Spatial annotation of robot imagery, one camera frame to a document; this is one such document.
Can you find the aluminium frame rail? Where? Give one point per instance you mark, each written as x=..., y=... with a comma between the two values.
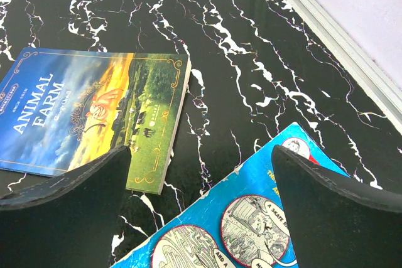
x=376, y=84

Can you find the Animal Farm paperback book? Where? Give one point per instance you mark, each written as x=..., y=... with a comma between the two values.
x=61, y=109

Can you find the blue comic book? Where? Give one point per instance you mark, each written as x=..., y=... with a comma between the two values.
x=240, y=222

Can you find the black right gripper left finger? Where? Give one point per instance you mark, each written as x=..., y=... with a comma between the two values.
x=68, y=220

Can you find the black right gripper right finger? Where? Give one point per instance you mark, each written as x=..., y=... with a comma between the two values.
x=335, y=221

